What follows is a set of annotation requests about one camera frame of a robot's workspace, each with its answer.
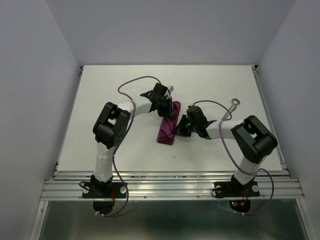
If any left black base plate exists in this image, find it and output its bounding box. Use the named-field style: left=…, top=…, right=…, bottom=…
left=79, top=181, right=127, bottom=199

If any aluminium rail frame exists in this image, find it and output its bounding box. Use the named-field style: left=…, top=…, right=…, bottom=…
left=27, top=64, right=311, bottom=240

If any purple cloth napkin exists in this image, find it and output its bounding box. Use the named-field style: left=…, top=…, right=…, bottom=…
left=157, top=101, right=181, bottom=145

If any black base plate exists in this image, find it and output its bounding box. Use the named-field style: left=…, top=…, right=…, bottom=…
left=211, top=181, right=260, bottom=199
left=79, top=181, right=127, bottom=199

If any silver metal spoon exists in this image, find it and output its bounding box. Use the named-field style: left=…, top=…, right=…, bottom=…
left=221, top=98, right=241, bottom=121

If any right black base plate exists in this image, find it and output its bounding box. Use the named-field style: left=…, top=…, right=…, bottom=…
left=211, top=181, right=260, bottom=199

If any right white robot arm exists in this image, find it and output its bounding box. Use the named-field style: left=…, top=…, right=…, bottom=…
left=172, top=106, right=278, bottom=195

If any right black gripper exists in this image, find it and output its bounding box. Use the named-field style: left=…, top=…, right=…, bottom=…
left=171, top=114, right=198, bottom=137

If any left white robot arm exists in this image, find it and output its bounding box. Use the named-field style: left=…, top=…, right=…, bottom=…
left=86, top=83, right=175, bottom=197

